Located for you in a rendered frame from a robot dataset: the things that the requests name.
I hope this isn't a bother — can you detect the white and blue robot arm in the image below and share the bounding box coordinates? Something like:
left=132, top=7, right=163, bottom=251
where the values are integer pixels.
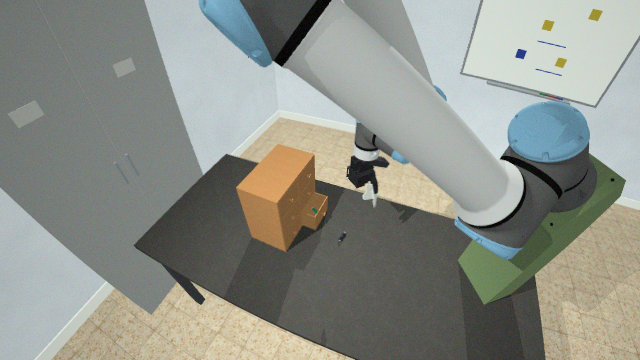
left=199, top=0, right=597, bottom=260

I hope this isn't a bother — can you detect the tan wooden chest of drawers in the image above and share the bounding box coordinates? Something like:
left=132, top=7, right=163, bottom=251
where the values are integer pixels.
left=236, top=144, right=315, bottom=252

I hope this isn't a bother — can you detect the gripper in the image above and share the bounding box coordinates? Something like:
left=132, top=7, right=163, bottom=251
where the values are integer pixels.
left=346, top=155, right=378, bottom=207

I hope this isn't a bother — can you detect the brown wooden drawer front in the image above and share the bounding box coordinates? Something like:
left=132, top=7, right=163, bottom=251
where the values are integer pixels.
left=298, top=158, right=314, bottom=194
left=301, top=192, right=328, bottom=230
left=278, top=179, right=298, bottom=220
left=284, top=214, right=301, bottom=250
left=281, top=198, right=300, bottom=236
left=300, top=176, right=314, bottom=210

